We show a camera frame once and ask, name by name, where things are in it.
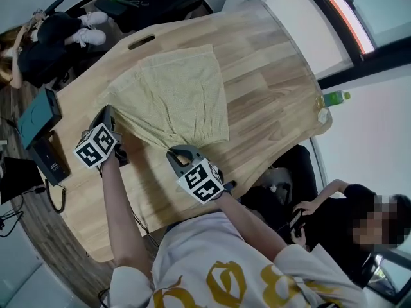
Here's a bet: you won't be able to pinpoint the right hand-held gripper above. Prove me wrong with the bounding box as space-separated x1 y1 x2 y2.
166 144 238 205

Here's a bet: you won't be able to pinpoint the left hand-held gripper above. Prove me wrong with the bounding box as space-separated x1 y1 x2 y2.
73 105 130 170

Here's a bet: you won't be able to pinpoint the yellow-green pants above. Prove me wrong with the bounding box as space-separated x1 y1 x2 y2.
95 43 231 151

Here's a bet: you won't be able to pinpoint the person's right forearm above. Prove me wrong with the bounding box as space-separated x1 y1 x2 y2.
213 192 288 263

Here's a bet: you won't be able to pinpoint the person's left forearm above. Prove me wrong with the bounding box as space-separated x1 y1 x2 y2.
101 154 152 280

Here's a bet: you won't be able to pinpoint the teal flat box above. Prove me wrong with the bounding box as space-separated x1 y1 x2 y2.
16 87 63 150

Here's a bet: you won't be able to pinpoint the person's white printed shirt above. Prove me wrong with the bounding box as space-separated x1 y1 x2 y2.
101 211 371 308

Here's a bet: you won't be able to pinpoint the black phone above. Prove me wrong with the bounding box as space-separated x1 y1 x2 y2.
288 208 304 231

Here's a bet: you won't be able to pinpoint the green plastic bottle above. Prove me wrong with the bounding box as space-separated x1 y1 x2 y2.
322 90 351 108

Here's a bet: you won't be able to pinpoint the red-white window strip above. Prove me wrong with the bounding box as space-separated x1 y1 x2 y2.
320 0 376 56

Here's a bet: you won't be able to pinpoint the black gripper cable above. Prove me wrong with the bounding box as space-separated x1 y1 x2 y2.
130 209 161 249

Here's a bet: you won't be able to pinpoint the black coiled cable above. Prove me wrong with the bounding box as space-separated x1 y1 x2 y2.
44 178 67 214

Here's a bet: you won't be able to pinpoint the black thin cable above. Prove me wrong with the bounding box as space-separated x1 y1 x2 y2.
0 203 25 239

